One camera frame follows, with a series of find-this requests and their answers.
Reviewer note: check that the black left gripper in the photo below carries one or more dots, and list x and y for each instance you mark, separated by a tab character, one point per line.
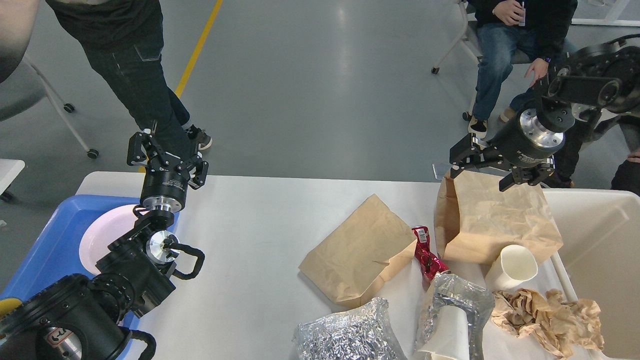
166	178

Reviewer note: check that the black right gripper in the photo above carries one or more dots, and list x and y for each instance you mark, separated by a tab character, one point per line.
525	146

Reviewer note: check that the brown paper bag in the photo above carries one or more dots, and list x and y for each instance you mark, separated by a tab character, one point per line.
356	260
474	220

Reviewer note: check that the pink plate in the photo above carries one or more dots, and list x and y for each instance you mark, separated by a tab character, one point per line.
102	232

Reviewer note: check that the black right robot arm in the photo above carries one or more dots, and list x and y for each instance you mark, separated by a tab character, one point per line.
600	77

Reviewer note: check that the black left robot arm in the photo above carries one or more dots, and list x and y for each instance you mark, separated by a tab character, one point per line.
79	318

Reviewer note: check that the white paper cup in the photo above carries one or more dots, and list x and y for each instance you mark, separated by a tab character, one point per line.
514	265

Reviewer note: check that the red foil wrapper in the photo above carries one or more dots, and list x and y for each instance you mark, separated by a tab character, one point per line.
430	264

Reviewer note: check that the walking person dark clothes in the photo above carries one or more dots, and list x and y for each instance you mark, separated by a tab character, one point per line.
588	127

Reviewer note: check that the white plastic bin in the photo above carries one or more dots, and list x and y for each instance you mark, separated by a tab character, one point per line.
600	254

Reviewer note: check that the blue plastic tray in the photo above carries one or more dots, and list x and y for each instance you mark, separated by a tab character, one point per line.
55	253

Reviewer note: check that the white side table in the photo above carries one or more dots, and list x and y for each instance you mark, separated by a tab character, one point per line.
9	170

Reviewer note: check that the grey office chair left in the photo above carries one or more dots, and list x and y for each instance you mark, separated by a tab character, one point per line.
25	87

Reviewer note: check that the foil bag with paper cup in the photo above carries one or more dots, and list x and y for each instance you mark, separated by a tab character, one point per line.
453	315

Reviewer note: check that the crumpled brown paper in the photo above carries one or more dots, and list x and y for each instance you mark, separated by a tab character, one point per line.
557	324

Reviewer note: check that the teal mug yellow inside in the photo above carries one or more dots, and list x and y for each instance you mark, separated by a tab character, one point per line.
8	305

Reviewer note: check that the crumpled aluminium foil bag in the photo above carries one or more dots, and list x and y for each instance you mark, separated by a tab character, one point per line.
364	333

